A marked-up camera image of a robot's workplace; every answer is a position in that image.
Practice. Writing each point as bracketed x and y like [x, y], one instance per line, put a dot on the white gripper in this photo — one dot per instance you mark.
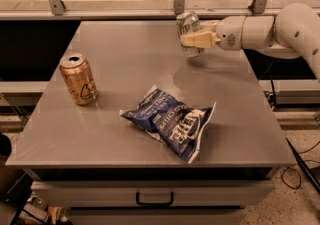
[229, 33]

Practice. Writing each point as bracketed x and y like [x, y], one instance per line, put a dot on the silver green 7up can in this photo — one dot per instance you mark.
[188, 22]

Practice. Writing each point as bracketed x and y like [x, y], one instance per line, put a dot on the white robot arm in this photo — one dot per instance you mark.
[294, 32]

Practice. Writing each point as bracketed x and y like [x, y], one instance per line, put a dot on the gold soda can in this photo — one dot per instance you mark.
[77, 74]

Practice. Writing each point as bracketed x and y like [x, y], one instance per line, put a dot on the blue chip bag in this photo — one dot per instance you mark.
[172, 122]

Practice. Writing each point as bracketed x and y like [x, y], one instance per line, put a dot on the clutter under table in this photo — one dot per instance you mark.
[27, 208]

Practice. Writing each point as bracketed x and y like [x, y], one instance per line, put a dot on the grey drawer with black handle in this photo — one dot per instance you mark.
[172, 193]

